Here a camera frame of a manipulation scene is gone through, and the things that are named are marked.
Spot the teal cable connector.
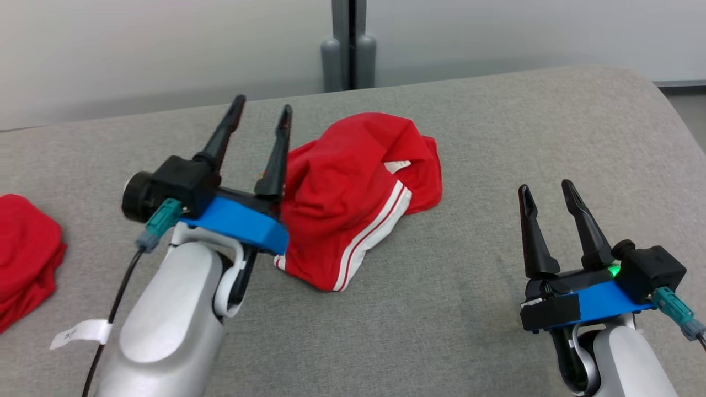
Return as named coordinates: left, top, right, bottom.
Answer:
left=137, top=198, right=183, bottom=253
left=652, top=287, right=706, bottom=341

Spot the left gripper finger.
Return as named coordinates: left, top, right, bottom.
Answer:
left=255, top=105, right=293, bottom=200
left=194, top=95, right=246, bottom=173

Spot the red jersey number 23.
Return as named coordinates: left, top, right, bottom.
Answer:
left=274, top=112, right=443, bottom=292

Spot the grey partition post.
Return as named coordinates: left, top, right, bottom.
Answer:
left=321, top=0, right=377, bottom=93

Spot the red shorts white waistband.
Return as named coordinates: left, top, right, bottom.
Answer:
left=0, top=194, right=68, bottom=334

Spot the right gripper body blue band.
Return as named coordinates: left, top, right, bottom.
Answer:
left=520, top=264, right=654, bottom=334

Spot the right teal cable connector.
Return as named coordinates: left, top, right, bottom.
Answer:
left=652, top=287, right=706, bottom=341

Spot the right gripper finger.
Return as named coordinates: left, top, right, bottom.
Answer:
left=561, top=180, right=614, bottom=271
left=518, top=185, right=560, bottom=279

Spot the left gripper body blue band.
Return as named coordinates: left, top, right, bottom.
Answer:
left=122, top=171, right=288, bottom=309

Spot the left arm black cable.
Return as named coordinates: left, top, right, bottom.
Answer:
left=83, top=247, right=145, bottom=397

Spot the left teal cable connector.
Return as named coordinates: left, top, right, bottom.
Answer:
left=137, top=198, right=183, bottom=253

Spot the left cable white label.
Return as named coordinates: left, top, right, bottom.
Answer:
left=50, top=319, right=113, bottom=351

